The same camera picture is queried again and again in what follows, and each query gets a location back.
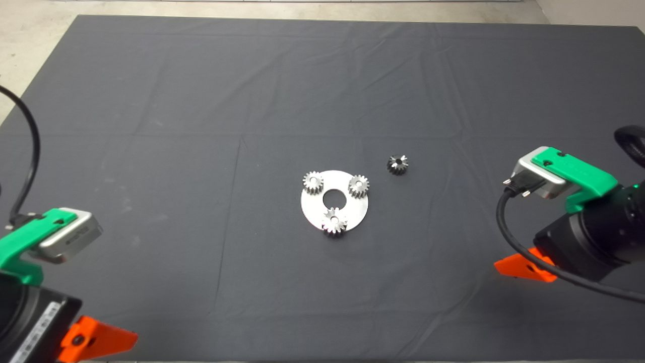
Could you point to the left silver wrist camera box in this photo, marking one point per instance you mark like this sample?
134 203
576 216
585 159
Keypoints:
70 237

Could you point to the dark grey table cloth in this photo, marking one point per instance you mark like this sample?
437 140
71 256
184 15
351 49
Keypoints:
201 101

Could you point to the right green camera mount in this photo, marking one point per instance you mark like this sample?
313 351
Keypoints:
579 174

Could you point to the left green camera mount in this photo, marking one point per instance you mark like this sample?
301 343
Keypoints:
20 242

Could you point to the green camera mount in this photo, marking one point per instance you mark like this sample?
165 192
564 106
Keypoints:
20 242
579 174

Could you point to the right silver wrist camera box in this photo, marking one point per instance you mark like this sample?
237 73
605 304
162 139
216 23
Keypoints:
554 186

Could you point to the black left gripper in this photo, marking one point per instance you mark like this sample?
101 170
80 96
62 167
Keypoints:
30 322

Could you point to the larger steel gear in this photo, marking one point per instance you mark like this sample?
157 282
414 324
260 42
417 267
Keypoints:
330 226

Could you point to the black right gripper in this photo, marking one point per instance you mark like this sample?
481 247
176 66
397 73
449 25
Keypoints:
599 237

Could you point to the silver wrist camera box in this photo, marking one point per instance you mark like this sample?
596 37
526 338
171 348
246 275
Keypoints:
554 186
70 237

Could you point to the round metal plate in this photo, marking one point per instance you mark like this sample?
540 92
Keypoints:
315 209

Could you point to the small dark steel gear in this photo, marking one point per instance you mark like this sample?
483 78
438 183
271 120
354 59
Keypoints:
393 167

